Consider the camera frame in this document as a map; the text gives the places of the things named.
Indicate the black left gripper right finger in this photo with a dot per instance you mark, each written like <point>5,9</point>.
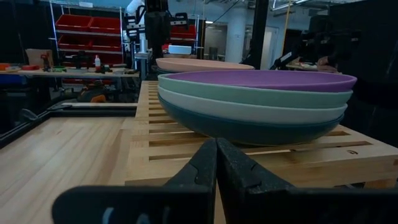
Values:
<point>295,205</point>

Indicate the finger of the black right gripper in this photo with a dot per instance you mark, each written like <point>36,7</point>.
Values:
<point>179,22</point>
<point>134,28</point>

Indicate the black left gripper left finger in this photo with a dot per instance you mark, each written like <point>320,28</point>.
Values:
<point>140,205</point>

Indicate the pink plate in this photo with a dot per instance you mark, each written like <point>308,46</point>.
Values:
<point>202,64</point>

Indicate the teal plate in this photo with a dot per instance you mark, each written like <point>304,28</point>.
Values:
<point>248,132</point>

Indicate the mint green plate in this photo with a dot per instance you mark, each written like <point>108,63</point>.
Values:
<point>248,96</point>

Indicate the purple plate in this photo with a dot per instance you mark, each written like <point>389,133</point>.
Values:
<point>264,79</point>

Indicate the white plate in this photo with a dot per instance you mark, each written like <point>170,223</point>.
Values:
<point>248,113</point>

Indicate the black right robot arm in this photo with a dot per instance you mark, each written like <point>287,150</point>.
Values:
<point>157,4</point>

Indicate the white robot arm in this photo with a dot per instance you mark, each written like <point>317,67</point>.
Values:
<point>133,5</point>

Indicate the wooden slatted shelf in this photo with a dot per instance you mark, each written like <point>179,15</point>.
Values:
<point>326,155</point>

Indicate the metal rack with red bins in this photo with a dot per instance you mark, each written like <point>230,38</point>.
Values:
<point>191,32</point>
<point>81,23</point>

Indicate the white box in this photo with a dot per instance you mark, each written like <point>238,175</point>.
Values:
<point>179,49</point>

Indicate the white bottle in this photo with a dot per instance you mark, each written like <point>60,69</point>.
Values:
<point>97,62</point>

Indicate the white round column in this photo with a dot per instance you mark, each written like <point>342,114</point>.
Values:
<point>235,34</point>

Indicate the wooden work table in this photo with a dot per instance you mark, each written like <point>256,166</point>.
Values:
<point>77,74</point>

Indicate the orange and black vacuum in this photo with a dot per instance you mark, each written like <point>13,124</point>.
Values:
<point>99,99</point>

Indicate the brown cardboard box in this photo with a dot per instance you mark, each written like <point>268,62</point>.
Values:
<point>34,57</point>

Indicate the yellow pole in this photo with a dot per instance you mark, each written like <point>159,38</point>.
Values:
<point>286,28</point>

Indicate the orange tray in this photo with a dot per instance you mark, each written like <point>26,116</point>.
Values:
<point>4,66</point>

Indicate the person's hand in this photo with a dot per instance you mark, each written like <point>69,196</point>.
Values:
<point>326,63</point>

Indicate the black vertical post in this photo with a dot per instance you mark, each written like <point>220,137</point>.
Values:
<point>259,31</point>

